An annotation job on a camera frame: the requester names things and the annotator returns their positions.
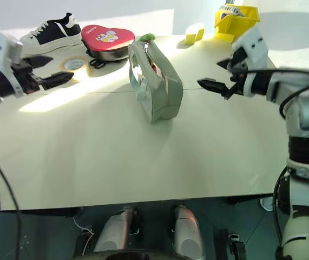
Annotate light green zippered pouch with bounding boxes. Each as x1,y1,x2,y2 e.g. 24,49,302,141
128,40,184,125

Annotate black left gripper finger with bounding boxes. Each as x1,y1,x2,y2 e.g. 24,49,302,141
41,71,74,91
22,55,54,69

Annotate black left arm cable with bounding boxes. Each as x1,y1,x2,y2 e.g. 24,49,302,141
0,141,23,260

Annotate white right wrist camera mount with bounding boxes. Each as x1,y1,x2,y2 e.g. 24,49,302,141
231,27,269,98

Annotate red heart-shaped tin box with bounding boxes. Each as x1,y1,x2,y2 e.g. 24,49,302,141
81,24,136,61

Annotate silver right robot leg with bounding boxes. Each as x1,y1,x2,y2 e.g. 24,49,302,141
169,205,207,260

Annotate thin white cable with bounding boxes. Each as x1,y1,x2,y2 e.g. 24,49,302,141
72,216,96,256

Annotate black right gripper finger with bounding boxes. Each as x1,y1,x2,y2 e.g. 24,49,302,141
216,58,234,72
196,78,236,101

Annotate grey white item in bin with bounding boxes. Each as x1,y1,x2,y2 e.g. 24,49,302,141
219,3,244,16

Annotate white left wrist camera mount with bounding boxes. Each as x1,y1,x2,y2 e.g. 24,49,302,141
0,27,24,99

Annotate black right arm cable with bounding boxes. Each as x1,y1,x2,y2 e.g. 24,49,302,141
247,61,309,120

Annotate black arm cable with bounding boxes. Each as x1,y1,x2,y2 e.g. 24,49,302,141
0,141,23,260
247,61,309,120

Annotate small yellow plastic box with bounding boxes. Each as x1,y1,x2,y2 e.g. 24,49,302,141
184,27,206,46

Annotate black scissors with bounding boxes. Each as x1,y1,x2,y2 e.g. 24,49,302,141
89,57,108,70

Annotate black and white sneaker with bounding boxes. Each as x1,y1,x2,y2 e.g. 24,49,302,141
19,12,83,55

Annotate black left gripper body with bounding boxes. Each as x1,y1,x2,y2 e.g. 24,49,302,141
10,58,47,95

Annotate tan tape roll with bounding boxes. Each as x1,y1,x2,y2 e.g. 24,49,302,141
59,55,88,72

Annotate black floor bracket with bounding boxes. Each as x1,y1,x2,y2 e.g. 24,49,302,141
218,229,246,260

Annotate silver left robot leg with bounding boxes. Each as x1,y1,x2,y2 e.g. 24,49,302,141
93,206,142,253

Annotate green plush toy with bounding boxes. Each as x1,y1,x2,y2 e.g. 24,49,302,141
135,32,156,44

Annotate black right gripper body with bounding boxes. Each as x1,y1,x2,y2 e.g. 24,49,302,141
227,47,249,97

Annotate yellow plastic bin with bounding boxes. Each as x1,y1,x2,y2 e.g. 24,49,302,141
214,4,261,44

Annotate silver robot leg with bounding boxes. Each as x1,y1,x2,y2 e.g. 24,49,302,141
93,206,142,253
169,205,207,260

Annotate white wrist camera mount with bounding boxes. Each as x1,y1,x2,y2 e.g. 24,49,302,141
0,27,24,99
231,27,269,98

